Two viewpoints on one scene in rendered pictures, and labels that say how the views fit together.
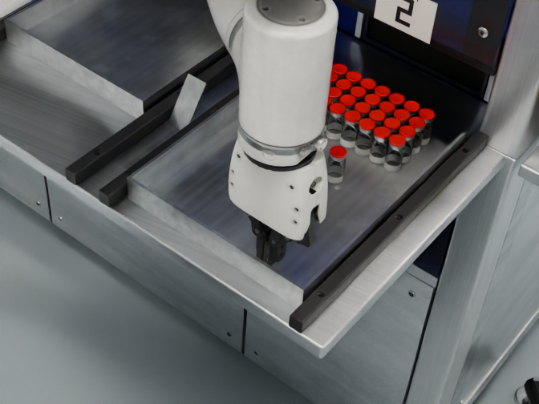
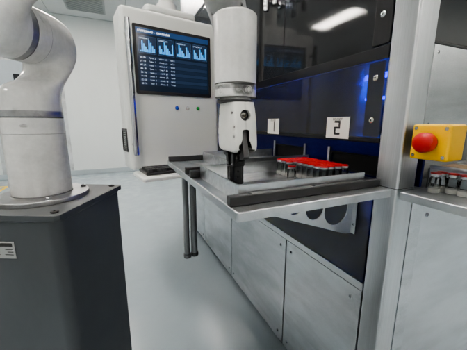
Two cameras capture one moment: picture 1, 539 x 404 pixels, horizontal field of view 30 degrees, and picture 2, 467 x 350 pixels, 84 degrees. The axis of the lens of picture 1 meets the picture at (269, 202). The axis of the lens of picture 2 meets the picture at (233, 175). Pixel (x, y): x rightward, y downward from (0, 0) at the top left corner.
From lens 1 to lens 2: 81 cm
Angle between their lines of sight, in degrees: 43
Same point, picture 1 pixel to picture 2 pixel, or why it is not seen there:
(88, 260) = (240, 295)
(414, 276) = (351, 284)
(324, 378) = not seen: outside the picture
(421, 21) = (344, 128)
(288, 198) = (231, 121)
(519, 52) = (390, 121)
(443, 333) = (368, 326)
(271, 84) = (218, 42)
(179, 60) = not seen: hidden behind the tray
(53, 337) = (215, 315)
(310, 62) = (234, 24)
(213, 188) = not seen: hidden behind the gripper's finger
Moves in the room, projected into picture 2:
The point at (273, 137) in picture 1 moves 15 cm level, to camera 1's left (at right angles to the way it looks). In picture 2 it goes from (220, 76) to (163, 82)
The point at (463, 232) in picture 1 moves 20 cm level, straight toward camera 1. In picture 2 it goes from (373, 248) to (338, 279)
